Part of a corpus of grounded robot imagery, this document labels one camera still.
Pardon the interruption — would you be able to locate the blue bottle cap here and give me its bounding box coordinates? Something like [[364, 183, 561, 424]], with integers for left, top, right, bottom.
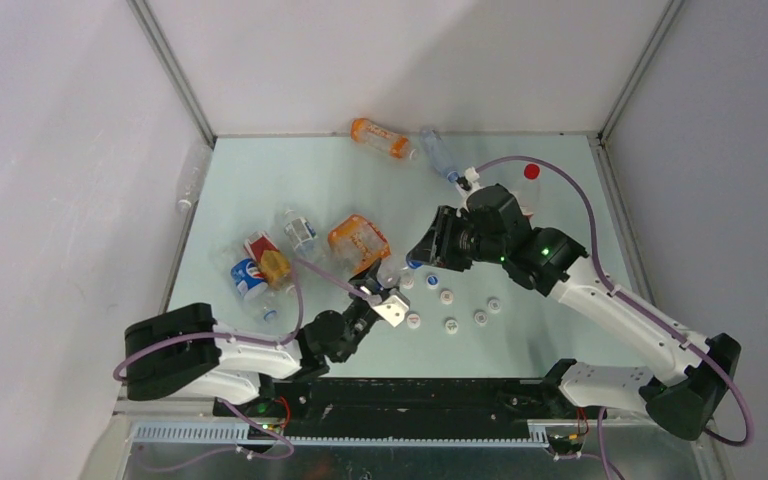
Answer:
[[406, 258, 422, 270]]

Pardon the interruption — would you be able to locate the slim orange label bottle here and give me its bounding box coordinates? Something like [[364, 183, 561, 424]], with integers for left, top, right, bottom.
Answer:
[[349, 118, 417, 160]]

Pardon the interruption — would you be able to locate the red yellow label tea bottle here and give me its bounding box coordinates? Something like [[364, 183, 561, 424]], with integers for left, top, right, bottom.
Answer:
[[244, 231, 292, 291]]

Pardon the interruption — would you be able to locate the large orange label bottle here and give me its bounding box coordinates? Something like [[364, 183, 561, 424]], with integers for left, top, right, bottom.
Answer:
[[327, 214, 391, 274]]

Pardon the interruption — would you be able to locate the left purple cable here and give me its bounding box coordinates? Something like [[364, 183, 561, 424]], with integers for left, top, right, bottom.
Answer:
[[112, 254, 375, 382]]

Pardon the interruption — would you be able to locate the Pepsi bottle lower left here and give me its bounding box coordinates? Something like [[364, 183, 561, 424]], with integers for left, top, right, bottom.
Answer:
[[216, 245, 279, 323]]

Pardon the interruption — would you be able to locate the clear bottle by wall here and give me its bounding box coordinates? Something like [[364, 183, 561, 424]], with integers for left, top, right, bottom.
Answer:
[[176, 145, 212, 213]]

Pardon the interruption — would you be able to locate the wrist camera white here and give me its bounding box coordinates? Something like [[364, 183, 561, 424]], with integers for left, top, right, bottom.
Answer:
[[373, 292, 410, 327], [455, 167, 481, 197]]

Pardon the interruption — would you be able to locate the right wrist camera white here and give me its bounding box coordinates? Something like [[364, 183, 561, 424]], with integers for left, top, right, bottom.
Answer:
[[455, 167, 481, 197]]

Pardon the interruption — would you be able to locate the clear bluish water bottle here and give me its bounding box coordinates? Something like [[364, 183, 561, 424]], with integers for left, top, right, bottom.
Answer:
[[419, 128, 459, 184]]

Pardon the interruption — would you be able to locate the red bottle cap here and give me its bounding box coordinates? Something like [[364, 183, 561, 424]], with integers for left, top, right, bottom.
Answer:
[[523, 163, 541, 181]]

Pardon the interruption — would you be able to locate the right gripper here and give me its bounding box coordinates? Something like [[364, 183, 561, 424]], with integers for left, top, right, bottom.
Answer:
[[406, 206, 506, 274]]

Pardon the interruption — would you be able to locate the white cap blue logo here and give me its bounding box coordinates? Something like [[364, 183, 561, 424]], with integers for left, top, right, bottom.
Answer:
[[425, 274, 440, 289]]

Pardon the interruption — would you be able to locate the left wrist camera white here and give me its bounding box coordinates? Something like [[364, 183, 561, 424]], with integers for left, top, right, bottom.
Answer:
[[373, 292, 410, 327]]

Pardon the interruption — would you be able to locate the Nongfu Spring red label bottle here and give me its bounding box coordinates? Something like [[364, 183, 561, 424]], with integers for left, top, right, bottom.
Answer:
[[511, 177, 541, 219]]

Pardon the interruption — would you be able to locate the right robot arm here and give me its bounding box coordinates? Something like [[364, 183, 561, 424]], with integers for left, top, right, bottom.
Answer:
[[407, 185, 741, 441]]

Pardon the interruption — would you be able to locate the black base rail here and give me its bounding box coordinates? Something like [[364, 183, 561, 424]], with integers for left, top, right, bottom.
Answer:
[[238, 377, 576, 441]]

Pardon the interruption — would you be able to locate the Pepsi bottle blue label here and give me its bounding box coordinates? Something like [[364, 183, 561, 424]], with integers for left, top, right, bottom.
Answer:
[[376, 254, 414, 289]]

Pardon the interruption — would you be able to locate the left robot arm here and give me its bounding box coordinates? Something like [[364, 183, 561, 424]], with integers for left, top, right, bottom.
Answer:
[[114, 271, 410, 417]]

